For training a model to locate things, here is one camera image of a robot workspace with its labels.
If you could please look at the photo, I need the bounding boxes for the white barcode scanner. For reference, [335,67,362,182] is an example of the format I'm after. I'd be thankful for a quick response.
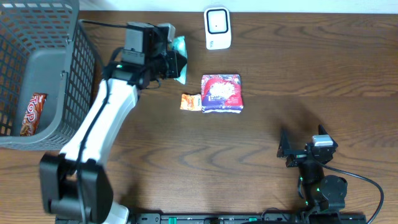
[203,7,232,50]

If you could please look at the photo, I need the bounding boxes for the red Top chocolate bar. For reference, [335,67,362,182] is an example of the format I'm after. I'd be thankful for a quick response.
[20,93,47,136]

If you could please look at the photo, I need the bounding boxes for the teal green wipes pack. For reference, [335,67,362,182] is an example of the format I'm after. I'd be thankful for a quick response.
[171,36,188,85]

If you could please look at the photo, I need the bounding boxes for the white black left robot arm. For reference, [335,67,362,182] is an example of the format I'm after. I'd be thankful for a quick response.
[39,22,187,223]

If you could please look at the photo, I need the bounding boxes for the dark grey plastic basket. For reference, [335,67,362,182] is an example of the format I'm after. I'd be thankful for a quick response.
[1,0,96,151]

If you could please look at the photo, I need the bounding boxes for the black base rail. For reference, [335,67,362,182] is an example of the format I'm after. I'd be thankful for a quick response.
[127,212,367,224]

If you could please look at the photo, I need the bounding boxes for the small orange tissue pack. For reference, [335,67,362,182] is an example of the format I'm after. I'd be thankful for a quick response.
[180,94,201,111]

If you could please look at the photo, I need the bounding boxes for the red purple sanitary pad pack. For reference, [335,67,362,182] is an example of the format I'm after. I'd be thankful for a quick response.
[201,74,244,114]

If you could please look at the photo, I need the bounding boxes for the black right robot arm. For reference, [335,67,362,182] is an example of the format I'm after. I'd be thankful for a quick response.
[277,125,348,223]

